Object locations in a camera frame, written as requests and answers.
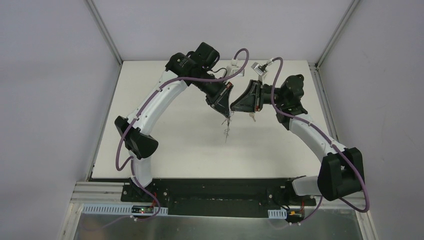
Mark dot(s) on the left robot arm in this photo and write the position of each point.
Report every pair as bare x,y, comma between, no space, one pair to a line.
181,71

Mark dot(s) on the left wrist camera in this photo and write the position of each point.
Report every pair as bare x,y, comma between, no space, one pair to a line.
235,67

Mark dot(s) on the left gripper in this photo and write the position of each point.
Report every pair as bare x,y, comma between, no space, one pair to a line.
218,94

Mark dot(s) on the key with red tag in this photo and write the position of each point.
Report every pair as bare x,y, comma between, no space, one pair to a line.
252,116

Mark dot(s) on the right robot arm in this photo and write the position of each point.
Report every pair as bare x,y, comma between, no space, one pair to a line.
341,171

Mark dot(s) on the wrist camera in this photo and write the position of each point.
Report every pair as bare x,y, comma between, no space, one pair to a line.
235,67
260,70

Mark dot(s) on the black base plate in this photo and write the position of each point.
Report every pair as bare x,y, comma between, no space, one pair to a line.
218,197

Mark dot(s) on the controller board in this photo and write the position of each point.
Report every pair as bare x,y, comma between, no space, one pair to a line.
142,210
295,216

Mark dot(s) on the left controller board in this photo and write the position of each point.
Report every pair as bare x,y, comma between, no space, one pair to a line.
142,210

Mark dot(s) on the right controller board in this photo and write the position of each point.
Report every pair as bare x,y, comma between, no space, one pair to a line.
295,216

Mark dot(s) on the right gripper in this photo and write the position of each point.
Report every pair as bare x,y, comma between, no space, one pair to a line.
256,95

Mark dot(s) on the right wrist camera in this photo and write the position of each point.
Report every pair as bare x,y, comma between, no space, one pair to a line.
260,70

